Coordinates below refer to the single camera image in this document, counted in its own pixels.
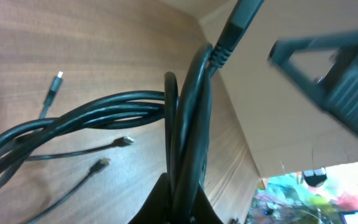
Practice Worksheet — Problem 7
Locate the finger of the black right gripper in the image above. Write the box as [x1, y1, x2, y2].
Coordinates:
[268, 30, 358, 137]

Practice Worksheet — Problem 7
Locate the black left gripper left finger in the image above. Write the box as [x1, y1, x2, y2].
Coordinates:
[129, 173, 169, 224]

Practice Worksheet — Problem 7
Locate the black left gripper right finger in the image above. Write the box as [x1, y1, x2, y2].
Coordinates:
[191, 185, 223, 224]

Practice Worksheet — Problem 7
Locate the black USB cable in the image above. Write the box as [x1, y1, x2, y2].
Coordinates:
[0, 0, 265, 224]
[23, 71, 136, 224]

